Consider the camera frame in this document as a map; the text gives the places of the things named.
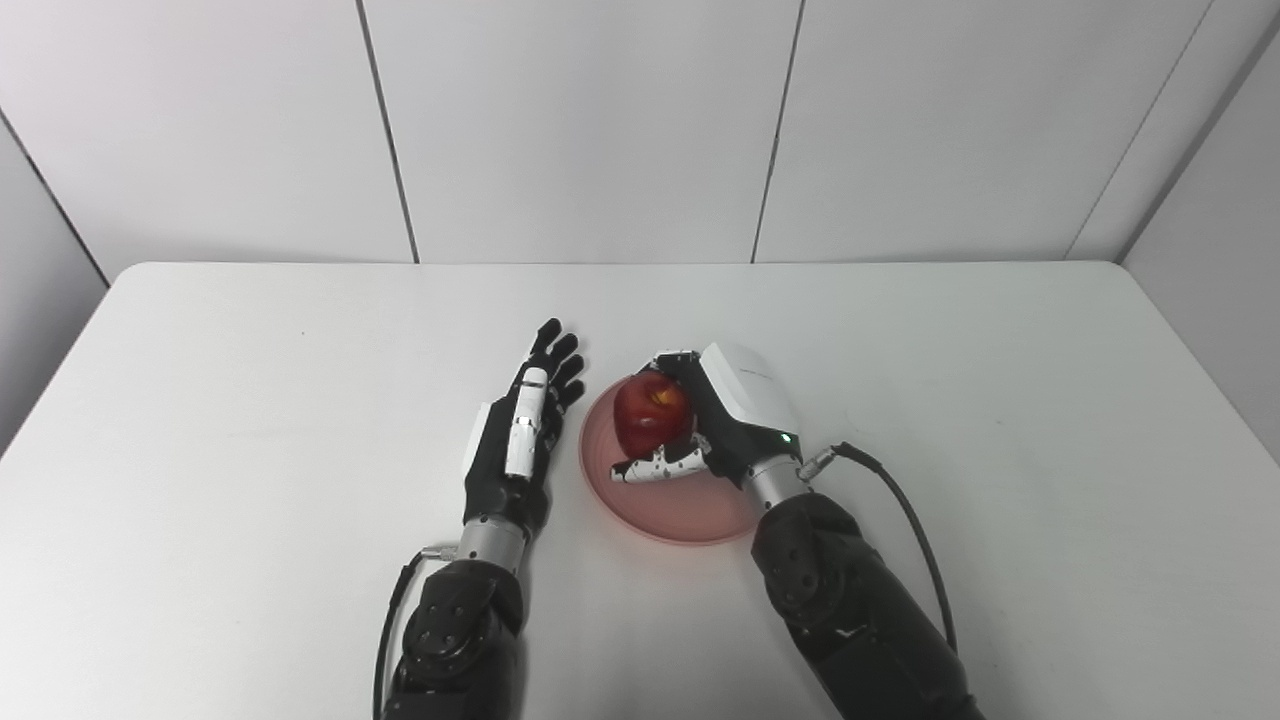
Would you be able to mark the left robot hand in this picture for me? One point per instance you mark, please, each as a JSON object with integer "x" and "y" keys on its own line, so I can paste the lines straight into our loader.
{"x": 510, "y": 450}

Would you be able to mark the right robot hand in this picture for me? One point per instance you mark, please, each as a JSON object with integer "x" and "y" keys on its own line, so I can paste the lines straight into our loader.
{"x": 745, "y": 420}

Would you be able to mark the red apple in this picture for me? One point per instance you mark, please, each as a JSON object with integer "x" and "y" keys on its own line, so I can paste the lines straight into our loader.
{"x": 652, "y": 413}

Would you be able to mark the pink round plate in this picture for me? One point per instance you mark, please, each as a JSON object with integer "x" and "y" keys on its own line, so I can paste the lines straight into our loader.
{"x": 660, "y": 505}

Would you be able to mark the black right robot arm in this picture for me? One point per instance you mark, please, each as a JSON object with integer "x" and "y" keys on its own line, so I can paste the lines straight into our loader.
{"x": 850, "y": 610}

